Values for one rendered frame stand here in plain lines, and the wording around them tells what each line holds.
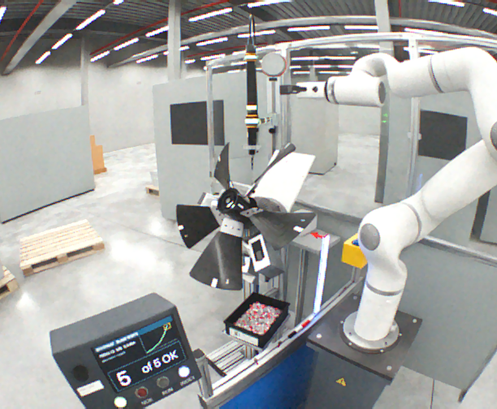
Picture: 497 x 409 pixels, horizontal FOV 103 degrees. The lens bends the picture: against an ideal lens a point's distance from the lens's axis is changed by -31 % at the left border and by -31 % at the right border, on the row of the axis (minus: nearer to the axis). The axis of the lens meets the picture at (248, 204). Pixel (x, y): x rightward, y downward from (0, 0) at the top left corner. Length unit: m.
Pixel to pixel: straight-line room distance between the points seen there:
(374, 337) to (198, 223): 0.91
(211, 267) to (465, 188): 0.93
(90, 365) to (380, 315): 0.72
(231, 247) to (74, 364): 0.83
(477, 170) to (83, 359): 0.80
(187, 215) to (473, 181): 1.17
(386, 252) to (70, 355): 0.67
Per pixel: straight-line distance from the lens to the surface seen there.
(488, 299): 1.69
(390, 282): 0.78
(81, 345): 0.51
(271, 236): 0.98
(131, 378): 0.56
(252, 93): 1.06
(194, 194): 3.82
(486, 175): 0.63
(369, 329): 0.88
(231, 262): 1.14
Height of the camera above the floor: 1.58
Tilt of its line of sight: 19 degrees down
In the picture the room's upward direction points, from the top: 1 degrees counter-clockwise
